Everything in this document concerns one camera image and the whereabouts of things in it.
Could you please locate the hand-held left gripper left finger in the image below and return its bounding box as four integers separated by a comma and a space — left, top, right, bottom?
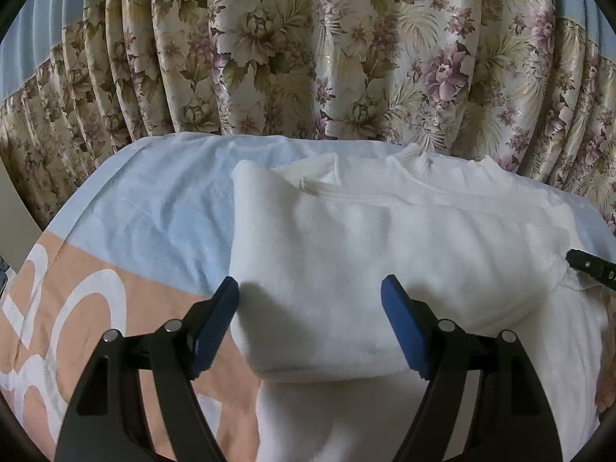
55, 276, 240, 462

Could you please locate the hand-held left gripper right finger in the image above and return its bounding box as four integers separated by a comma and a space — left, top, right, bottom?
381, 274, 561, 462

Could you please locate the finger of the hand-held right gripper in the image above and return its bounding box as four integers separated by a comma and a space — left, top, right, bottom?
567, 248, 616, 292

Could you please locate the white small garment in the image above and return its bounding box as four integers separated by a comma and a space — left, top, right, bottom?
230, 147, 611, 462

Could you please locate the peach and blue printed bedsheet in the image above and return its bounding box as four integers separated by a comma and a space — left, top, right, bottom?
0, 132, 616, 462

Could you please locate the grey flat board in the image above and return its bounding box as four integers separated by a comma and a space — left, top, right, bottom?
0, 156, 42, 270

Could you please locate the blue floral curtain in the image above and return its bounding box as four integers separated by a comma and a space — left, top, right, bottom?
0, 0, 616, 232

